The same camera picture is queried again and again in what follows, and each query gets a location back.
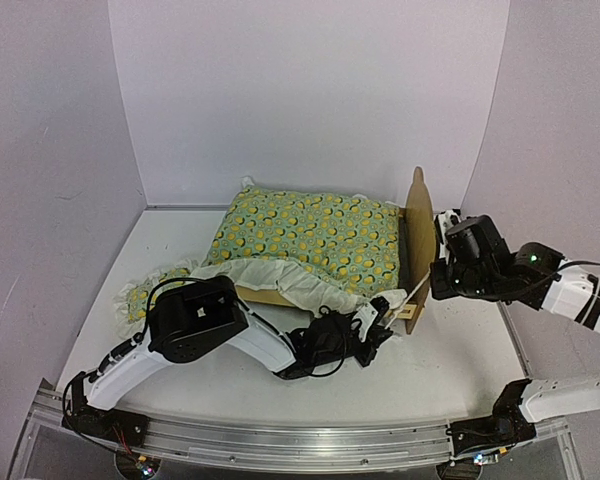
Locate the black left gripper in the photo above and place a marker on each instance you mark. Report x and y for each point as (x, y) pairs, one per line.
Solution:
(375, 339)

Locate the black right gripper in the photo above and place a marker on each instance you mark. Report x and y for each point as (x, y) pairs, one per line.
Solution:
(441, 290)

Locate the wooden pet bed frame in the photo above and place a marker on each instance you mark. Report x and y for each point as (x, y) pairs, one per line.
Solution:
(422, 247)

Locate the lemon print bed cushion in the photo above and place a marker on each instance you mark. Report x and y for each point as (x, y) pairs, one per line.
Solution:
(338, 263)

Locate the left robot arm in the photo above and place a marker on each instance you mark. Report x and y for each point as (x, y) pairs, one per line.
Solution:
(187, 318)

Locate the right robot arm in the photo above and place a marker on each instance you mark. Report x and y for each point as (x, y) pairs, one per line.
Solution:
(477, 264)

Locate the small lemon print pillow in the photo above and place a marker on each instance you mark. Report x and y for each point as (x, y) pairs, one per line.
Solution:
(130, 303)

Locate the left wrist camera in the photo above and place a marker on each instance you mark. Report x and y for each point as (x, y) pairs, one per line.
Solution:
(368, 315)

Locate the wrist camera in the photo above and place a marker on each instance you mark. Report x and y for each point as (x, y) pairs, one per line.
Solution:
(368, 315)
(444, 221)

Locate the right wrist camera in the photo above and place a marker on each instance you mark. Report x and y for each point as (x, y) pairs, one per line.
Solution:
(444, 221)

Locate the aluminium front rail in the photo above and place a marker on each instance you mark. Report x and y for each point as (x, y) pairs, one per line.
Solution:
(241, 446)

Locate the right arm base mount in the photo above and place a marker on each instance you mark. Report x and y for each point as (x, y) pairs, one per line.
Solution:
(505, 427)

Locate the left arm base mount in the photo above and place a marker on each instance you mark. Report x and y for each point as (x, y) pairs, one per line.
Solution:
(128, 429)

